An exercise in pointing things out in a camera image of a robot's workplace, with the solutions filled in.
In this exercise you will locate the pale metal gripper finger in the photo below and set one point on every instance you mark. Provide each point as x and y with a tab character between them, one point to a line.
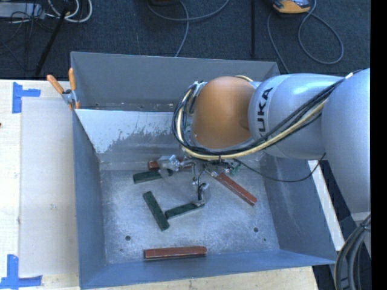
170	162
205	195

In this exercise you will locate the red-brown flat block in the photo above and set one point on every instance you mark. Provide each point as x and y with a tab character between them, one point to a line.
175	252
153	164
239	190

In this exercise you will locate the dark green flat block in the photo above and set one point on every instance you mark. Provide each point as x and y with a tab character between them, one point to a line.
181	210
155	211
148	176

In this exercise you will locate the grey metal bin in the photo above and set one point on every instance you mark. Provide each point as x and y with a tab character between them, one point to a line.
211	222

